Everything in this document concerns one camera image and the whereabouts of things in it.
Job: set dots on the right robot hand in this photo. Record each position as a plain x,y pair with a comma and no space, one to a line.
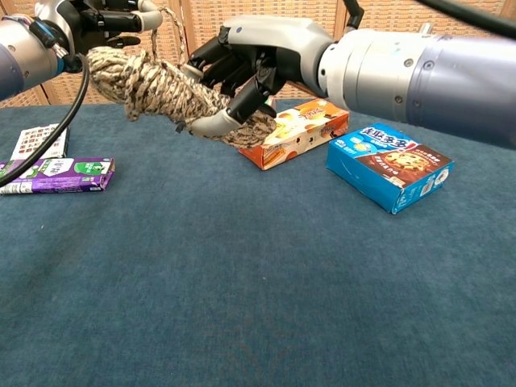
282,44

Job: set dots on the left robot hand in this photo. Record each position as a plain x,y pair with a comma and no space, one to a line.
101,20

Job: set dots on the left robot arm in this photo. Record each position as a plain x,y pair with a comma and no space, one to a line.
24,52

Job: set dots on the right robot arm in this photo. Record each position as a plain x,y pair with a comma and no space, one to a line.
423,76

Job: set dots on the woven bamboo folding screen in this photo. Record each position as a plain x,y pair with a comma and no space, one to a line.
262,8

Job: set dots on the orange snack box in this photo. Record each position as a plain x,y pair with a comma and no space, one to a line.
306,133

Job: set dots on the white picture card box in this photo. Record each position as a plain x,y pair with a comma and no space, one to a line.
32,141

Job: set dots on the purple drink carton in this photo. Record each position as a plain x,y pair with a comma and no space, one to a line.
72,173

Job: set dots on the blue chocolate cookie box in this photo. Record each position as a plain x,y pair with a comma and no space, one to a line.
383,169

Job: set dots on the blue felt table cover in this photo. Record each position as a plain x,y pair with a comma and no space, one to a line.
242,282

